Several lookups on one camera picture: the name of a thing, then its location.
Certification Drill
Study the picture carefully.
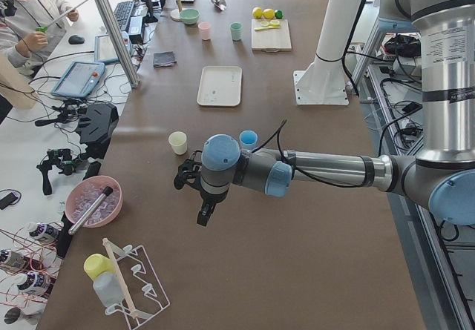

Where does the yellow lemon outer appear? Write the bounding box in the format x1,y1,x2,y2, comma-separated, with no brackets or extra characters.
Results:
252,7,263,19

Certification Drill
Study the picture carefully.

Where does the pink bowl with ice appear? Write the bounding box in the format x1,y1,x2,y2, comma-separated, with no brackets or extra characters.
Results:
65,176,123,228

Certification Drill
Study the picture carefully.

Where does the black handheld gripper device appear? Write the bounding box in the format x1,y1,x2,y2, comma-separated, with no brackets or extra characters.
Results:
36,148,88,196

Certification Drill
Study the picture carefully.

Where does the frosted cup on rack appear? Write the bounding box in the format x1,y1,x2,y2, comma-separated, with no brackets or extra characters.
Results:
93,271,124,308

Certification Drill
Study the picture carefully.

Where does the steel ice scoop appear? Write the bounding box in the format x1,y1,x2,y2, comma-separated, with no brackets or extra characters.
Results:
211,0,227,11

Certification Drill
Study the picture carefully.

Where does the white wire cup rack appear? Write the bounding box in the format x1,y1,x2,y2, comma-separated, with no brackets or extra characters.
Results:
102,238,171,329

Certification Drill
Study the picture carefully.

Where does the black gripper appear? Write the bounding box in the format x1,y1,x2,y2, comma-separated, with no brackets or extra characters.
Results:
174,150,226,226

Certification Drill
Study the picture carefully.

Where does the blue plastic cup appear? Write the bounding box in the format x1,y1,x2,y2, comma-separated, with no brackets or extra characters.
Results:
239,130,258,151

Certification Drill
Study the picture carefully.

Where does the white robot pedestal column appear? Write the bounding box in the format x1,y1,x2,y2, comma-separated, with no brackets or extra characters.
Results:
293,0,366,105

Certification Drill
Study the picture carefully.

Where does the grey folded cloth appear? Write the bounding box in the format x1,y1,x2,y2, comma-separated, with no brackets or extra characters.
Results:
153,51,177,67

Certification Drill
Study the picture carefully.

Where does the yellow lemon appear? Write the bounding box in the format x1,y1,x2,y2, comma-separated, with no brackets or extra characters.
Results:
252,7,263,19
262,8,275,20

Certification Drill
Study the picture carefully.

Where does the yellow cup on rack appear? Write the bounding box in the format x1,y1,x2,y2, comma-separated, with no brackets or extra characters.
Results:
83,254,114,280

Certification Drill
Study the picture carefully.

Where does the black computer mouse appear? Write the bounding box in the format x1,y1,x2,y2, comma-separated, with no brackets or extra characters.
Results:
68,35,85,45

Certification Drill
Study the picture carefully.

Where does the green bowl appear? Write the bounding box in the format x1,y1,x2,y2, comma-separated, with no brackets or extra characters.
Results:
180,8,200,25

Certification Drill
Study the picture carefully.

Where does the pink plastic cup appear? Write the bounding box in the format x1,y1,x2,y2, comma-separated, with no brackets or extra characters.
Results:
198,22,212,41

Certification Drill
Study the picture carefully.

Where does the wooden cutting board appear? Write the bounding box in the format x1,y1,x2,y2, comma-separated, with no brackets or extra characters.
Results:
251,19,292,52

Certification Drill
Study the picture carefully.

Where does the steel muddler in bowl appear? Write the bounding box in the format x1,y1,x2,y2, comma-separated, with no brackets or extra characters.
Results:
68,186,114,236

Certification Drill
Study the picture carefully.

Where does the green plastic cup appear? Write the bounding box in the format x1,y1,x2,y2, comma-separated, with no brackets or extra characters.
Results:
229,22,243,42

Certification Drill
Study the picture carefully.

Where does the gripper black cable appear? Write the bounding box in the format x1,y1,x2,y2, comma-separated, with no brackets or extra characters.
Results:
255,119,372,188

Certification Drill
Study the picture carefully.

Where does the cream rabbit tray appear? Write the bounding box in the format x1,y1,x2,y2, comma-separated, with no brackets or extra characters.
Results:
197,66,242,108

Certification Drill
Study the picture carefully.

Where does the yellow plastic knife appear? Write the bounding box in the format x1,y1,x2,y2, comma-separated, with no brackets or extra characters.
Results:
254,26,281,32

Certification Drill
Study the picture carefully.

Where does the person in white sweater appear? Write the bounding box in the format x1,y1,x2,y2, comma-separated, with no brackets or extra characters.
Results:
1,0,79,75

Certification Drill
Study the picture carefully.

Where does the blue teach pendant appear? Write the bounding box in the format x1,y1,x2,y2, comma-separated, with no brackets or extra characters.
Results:
51,61,105,98
94,31,133,65

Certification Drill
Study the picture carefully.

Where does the aluminium frame post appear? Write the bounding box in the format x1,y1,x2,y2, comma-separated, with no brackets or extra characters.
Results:
94,0,140,89

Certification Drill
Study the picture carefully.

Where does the yellow lemon middle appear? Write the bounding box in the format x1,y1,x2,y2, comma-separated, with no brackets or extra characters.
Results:
262,8,275,20

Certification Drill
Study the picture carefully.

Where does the cream plastic cup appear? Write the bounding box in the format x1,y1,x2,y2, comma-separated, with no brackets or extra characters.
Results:
168,131,188,156

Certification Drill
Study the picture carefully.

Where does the black keyboard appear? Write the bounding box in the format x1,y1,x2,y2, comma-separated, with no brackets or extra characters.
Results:
114,1,134,24

